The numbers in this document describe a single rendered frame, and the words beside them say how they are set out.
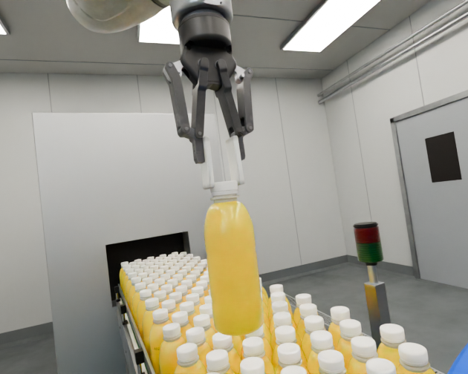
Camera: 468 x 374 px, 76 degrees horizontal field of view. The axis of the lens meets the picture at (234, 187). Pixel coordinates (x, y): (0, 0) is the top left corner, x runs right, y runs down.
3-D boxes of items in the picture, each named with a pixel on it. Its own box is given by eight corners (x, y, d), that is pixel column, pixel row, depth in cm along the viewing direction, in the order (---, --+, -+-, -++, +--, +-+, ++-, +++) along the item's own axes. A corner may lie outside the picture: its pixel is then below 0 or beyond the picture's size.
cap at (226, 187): (241, 193, 41) (240, 179, 41) (214, 196, 40) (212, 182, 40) (234, 194, 45) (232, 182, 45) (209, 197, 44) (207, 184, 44)
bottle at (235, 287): (272, 329, 39) (256, 189, 40) (220, 342, 38) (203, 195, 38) (255, 311, 46) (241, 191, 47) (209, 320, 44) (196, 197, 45)
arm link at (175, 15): (239, -29, 42) (245, 12, 41) (216, 12, 50) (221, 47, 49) (174, -44, 38) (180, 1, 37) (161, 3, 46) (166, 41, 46)
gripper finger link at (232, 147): (224, 140, 45) (229, 140, 45) (232, 186, 45) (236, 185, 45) (232, 135, 42) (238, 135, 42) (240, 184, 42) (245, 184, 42)
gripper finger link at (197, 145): (201, 125, 41) (180, 125, 40) (205, 162, 41) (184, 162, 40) (198, 128, 42) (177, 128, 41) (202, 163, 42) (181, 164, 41)
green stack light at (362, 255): (372, 263, 76) (369, 244, 76) (352, 260, 82) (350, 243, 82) (389, 258, 79) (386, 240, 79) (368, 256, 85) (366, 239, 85)
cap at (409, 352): (396, 362, 46) (394, 350, 46) (404, 351, 49) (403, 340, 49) (424, 370, 43) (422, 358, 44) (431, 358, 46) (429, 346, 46)
